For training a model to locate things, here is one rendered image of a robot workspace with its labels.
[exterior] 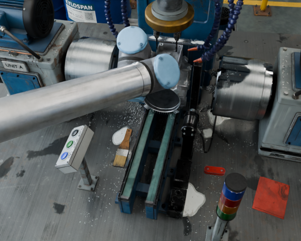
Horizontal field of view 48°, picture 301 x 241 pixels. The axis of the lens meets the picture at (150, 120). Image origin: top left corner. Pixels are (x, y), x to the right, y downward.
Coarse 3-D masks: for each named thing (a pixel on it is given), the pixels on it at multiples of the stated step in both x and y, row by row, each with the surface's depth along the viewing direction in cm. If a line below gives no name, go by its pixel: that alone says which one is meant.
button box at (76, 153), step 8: (80, 128) 123; (88, 128) 123; (72, 136) 122; (80, 136) 119; (88, 136) 123; (72, 144) 118; (80, 144) 119; (88, 144) 122; (72, 152) 115; (80, 152) 118; (64, 160) 115; (72, 160) 114; (80, 160) 117; (64, 168) 116; (72, 168) 114
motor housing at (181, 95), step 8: (184, 72) 141; (184, 80) 138; (152, 96) 147; (160, 96) 150; (168, 96) 150; (176, 96) 147; (184, 96) 137; (152, 104) 145; (160, 104) 147; (168, 104) 146; (176, 104) 143; (168, 112) 146
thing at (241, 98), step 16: (224, 64) 129; (240, 64) 129; (256, 64) 129; (224, 80) 127; (240, 80) 126; (256, 80) 125; (272, 80) 133; (224, 96) 128; (240, 96) 127; (256, 96) 126; (224, 112) 133; (240, 112) 131; (256, 112) 129
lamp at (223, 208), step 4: (220, 200) 99; (220, 204) 100; (220, 208) 101; (224, 208) 99; (228, 208) 98; (232, 208) 98; (236, 208) 99; (224, 212) 101; (228, 212) 100; (232, 212) 100
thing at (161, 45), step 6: (162, 48) 141; (168, 48) 143; (174, 48) 142; (180, 48) 139; (156, 54) 137; (168, 54) 138; (174, 54) 141; (180, 54) 137; (180, 60) 139; (180, 66) 141
